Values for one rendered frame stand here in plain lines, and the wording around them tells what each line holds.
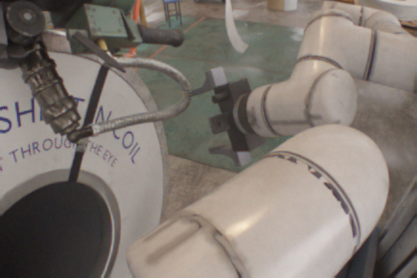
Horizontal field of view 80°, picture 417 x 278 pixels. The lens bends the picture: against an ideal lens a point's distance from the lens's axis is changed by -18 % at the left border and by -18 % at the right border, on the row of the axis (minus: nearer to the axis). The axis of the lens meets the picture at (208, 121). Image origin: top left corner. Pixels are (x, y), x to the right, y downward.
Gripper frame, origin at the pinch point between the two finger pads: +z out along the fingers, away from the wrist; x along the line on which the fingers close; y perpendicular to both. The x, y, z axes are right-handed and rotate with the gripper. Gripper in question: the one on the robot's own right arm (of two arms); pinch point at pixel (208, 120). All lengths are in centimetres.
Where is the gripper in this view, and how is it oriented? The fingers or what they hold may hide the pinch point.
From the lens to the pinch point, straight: 65.3
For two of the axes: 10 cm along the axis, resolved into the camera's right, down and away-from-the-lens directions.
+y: -7.8, 3.2, -5.5
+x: 3.1, 9.5, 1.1
